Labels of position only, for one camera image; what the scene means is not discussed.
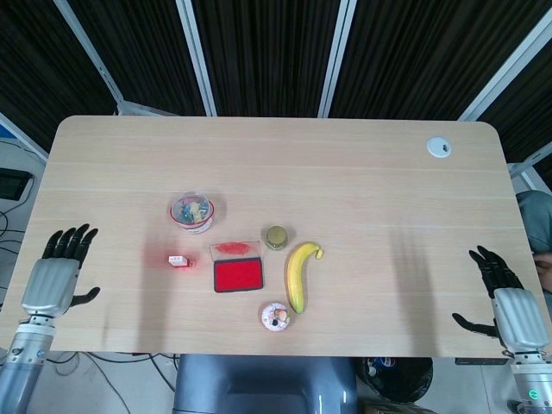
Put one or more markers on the dark grey robot torso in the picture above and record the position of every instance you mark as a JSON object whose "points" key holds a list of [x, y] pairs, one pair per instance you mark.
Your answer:
{"points": [[259, 384]]}

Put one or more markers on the pink strawberry donut toy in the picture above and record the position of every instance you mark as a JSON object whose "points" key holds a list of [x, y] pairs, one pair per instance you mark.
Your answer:
{"points": [[275, 317]]}

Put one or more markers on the black trash bin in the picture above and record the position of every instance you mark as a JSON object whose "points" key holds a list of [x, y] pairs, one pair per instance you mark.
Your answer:
{"points": [[401, 381]]}

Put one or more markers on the white blue partition frame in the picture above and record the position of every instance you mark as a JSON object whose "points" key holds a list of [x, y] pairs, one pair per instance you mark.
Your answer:
{"points": [[21, 138]]}

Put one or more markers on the red ink pad clear lid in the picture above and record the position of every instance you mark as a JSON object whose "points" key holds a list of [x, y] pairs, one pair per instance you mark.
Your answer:
{"points": [[237, 277]]}

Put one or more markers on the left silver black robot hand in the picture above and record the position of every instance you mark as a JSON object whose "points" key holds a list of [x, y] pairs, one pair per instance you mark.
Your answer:
{"points": [[52, 280]]}

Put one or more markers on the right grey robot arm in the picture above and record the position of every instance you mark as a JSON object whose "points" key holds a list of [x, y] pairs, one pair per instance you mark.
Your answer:
{"points": [[532, 384]]}

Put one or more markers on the yellow banana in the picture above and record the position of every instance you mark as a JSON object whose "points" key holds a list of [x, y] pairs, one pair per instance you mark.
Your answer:
{"points": [[297, 280]]}

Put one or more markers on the white aluminium partition post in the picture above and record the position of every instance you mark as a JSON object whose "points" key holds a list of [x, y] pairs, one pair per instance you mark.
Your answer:
{"points": [[504, 69], [196, 56], [88, 52], [337, 60]]}

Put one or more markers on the person in grey clothing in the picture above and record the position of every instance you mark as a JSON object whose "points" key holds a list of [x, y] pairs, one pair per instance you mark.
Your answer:
{"points": [[537, 220]]}

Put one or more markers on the red clear stamp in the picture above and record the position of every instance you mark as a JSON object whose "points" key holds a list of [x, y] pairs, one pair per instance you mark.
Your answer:
{"points": [[177, 260]]}

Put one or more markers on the black monitor box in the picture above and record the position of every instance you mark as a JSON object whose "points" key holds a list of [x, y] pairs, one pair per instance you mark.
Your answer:
{"points": [[13, 184]]}

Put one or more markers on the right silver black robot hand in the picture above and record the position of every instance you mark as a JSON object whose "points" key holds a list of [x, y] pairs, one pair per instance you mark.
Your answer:
{"points": [[515, 310]]}

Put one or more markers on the white aluminium partition frame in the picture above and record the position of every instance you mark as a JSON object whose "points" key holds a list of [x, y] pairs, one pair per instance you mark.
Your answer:
{"points": [[528, 166]]}

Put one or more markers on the small green gold jar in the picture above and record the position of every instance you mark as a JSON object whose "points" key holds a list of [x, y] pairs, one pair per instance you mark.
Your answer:
{"points": [[276, 238]]}

